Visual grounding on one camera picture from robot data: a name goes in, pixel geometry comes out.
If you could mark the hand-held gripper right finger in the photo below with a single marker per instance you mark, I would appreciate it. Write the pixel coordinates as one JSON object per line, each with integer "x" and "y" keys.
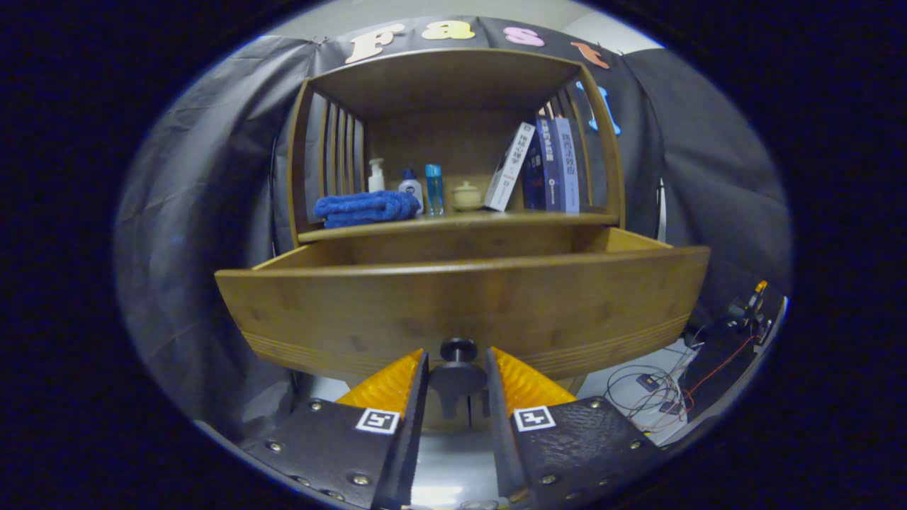
{"x": 499, "y": 439}

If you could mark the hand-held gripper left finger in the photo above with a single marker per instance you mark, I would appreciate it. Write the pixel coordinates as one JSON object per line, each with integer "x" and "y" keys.
{"x": 414, "y": 439}

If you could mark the wooden drawer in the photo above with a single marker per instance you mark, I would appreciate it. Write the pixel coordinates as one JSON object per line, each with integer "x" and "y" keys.
{"x": 460, "y": 304}

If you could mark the wooden cabinet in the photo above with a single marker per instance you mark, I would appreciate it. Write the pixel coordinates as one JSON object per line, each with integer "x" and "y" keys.
{"x": 453, "y": 85}

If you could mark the blue folded towel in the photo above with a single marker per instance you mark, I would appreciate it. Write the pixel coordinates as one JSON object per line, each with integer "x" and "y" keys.
{"x": 365, "y": 209}

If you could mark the beige lidded teacup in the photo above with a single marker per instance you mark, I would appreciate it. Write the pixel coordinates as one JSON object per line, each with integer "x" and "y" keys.
{"x": 466, "y": 197}

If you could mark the small white bottle blue cap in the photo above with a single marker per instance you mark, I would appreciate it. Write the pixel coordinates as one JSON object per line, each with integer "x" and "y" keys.
{"x": 412, "y": 190}

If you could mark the clear blue bottle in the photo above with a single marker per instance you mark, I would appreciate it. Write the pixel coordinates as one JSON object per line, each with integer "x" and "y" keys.
{"x": 434, "y": 190}

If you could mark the white pump bottle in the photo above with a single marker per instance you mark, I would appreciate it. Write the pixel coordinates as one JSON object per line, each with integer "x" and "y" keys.
{"x": 376, "y": 178}

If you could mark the white book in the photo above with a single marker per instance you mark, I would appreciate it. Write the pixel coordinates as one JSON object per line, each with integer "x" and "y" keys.
{"x": 511, "y": 168}

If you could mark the dark blue book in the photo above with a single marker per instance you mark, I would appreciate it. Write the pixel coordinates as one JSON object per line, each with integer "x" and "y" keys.
{"x": 544, "y": 166}

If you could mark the light blue book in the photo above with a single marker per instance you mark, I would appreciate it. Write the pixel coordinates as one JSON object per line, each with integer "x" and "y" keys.
{"x": 567, "y": 166}

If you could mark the black device with orange part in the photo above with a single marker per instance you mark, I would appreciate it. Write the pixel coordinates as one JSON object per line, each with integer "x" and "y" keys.
{"x": 750, "y": 308}

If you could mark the black backdrop cloth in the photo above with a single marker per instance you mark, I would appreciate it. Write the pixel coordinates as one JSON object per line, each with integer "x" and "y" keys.
{"x": 198, "y": 248}

